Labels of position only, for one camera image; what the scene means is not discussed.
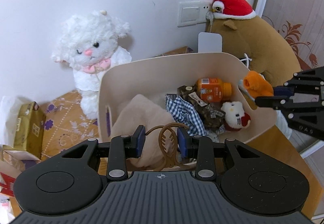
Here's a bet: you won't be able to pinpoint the beige plastic storage bin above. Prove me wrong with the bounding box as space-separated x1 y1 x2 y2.
98 53 277 143

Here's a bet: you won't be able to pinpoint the orange bottle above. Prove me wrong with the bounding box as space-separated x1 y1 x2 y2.
196 78 232 102

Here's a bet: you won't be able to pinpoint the brown capybara plush toy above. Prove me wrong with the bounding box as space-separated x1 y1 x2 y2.
206 16 301 86

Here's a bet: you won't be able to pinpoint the light blue folded clothes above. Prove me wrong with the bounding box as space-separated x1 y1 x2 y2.
276 110 293 139

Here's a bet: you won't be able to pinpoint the dark brown patterned cloth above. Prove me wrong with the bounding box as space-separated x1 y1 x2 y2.
177 85 225 132

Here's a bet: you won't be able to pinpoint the red santa hat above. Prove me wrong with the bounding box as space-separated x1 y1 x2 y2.
212 0 256 20

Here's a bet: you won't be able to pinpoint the blue checked cloth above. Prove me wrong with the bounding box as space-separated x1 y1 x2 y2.
165 95 207 136

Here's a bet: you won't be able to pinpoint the white wall switch socket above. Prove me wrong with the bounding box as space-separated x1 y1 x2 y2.
177 0 211 27

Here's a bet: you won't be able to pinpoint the gold tissue box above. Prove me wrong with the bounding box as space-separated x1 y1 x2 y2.
1 96 46 161

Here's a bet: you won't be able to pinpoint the white kitty plush toy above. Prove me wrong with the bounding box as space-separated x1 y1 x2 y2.
221 101 251 131

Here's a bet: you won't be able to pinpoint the orange knit pouch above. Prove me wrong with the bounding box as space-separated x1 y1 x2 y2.
243 70 274 98

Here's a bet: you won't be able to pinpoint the white plastic card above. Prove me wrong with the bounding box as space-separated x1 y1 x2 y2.
198 32 222 53

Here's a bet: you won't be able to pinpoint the white lamb plush toy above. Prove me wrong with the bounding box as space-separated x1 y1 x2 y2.
51 10 132 120

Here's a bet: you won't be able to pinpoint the beige plush bunny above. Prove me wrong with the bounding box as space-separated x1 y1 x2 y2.
110 95 174 171

